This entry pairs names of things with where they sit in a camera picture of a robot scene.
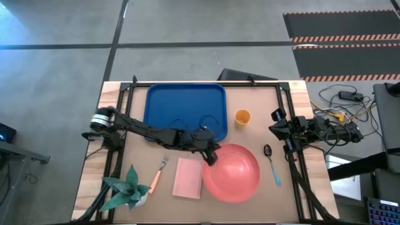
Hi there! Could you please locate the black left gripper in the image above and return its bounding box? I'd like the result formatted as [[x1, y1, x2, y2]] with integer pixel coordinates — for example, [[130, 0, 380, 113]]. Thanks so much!
[[186, 138, 221, 167]]

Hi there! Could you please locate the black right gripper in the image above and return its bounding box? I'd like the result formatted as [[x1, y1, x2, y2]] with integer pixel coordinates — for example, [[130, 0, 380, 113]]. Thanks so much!
[[268, 116, 301, 141]]

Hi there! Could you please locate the coral pink plate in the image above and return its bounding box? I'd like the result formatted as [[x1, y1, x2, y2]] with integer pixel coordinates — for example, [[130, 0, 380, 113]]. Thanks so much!
[[202, 142, 261, 204]]

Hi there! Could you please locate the spoon with blue handle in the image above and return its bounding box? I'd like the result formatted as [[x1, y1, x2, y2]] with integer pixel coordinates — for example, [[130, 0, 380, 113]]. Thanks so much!
[[263, 143, 282, 187]]

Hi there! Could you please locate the fork with orange handle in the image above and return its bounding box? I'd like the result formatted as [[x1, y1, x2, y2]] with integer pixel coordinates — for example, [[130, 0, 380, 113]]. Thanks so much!
[[147, 155, 170, 195]]

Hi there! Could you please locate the orange plastic cup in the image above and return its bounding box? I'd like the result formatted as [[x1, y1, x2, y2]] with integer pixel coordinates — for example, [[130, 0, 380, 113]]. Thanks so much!
[[234, 109, 252, 127]]

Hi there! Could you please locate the blue plastic tray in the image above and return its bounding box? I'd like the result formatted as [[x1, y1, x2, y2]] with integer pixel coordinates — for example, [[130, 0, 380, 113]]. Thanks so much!
[[142, 82, 228, 143]]

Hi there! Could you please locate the pink spiral notebook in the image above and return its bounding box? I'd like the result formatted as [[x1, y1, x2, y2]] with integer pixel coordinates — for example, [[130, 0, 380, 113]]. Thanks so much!
[[171, 157, 206, 200]]

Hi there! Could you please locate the black monitor behind table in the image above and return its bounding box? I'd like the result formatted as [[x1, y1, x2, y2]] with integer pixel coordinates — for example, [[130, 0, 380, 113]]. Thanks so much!
[[216, 67, 279, 82]]

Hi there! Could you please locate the black power adapter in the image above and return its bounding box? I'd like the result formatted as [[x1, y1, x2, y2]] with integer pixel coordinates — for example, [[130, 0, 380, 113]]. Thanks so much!
[[338, 90, 365, 102]]

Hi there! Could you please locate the white box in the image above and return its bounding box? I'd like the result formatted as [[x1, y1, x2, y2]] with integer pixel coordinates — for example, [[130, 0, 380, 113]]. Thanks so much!
[[324, 154, 363, 202]]

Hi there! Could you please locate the black desk beam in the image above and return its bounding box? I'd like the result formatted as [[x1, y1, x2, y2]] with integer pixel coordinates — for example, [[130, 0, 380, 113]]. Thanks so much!
[[326, 151, 389, 182]]

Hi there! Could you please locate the green plant in white pot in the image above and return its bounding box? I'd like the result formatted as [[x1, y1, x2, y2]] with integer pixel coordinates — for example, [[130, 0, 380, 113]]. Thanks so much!
[[101, 164, 153, 213]]

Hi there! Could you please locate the black striped floor mat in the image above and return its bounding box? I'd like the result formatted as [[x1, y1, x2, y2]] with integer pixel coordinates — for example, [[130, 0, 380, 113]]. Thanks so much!
[[282, 9, 400, 44], [292, 42, 400, 83]]

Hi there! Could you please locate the black table clamp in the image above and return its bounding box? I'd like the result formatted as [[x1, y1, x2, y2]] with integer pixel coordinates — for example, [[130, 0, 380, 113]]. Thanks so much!
[[81, 131, 104, 141]]

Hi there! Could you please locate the backlit computer keyboard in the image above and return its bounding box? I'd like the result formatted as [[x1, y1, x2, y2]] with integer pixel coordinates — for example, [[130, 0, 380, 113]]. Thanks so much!
[[364, 196, 400, 225]]

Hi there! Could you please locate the grey side desk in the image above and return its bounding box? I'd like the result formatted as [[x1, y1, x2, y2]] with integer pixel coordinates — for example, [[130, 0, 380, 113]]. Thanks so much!
[[0, 139, 51, 225]]

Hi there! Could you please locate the black device with blue light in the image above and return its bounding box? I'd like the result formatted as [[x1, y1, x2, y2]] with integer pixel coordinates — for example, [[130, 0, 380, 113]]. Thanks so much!
[[0, 122, 18, 144]]

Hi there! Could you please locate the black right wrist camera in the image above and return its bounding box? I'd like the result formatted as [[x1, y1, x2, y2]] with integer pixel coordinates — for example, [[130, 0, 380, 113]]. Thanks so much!
[[271, 107, 288, 123]]

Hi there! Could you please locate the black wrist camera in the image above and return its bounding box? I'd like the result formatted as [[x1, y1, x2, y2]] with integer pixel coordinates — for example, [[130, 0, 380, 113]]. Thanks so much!
[[198, 126, 217, 142], [271, 107, 288, 123]]

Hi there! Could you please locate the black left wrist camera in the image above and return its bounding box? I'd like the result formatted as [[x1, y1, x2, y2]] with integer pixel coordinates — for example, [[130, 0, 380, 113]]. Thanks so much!
[[198, 126, 217, 142]]

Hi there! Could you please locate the black aluminium table frame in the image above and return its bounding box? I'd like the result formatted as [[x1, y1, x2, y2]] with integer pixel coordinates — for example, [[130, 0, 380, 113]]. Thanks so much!
[[74, 74, 339, 225]]

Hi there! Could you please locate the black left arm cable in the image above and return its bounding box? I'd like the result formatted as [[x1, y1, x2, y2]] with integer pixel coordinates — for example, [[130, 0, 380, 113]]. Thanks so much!
[[171, 114, 221, 132]]

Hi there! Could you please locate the black floor cable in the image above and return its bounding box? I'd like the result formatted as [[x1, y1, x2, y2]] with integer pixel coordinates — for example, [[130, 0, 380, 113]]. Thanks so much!
[[317, 83, 379, 138]]

